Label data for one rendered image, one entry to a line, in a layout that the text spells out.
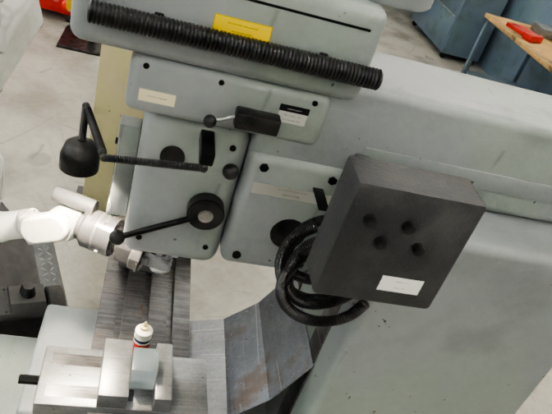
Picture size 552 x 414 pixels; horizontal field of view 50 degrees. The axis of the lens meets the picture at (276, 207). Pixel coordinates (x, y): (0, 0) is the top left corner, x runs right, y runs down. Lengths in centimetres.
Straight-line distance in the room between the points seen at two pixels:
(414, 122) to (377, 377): 55
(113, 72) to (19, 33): 165
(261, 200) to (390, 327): 36
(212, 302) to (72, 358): 175
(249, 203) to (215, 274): 214
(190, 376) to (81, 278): 174
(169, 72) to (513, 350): 90
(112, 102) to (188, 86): 210
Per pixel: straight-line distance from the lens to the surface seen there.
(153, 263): 132
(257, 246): 117
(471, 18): 839
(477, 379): 143
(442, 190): 88
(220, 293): 313
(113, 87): 304
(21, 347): 177
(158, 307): 162
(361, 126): 107
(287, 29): 95
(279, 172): 108
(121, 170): 119
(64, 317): 168
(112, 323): 156
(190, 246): 119
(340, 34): 97
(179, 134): 105
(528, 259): 121
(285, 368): 145
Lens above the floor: 210
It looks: 33 degrees down
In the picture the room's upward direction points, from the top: 19 degrees clockwise
